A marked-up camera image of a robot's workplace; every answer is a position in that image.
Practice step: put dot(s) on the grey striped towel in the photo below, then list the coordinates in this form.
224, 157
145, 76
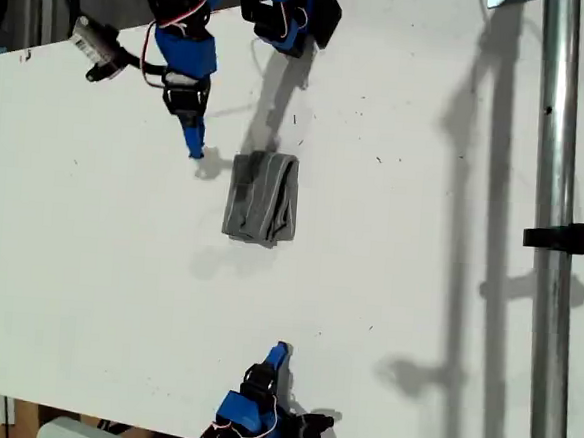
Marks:
258, 196

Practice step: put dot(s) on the white box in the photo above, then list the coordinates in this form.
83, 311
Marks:
71, 434

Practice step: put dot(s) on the black camera stalk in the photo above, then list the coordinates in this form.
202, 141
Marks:
142, 65

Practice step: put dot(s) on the black camera box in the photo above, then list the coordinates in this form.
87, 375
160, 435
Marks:
99, 42
314, 437

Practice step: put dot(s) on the wooden table frame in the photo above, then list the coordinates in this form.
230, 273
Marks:
24, 421

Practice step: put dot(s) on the black post clamp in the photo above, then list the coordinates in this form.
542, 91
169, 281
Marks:
571, 238

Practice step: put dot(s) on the steel post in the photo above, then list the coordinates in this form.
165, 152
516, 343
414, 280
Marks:
560, 147

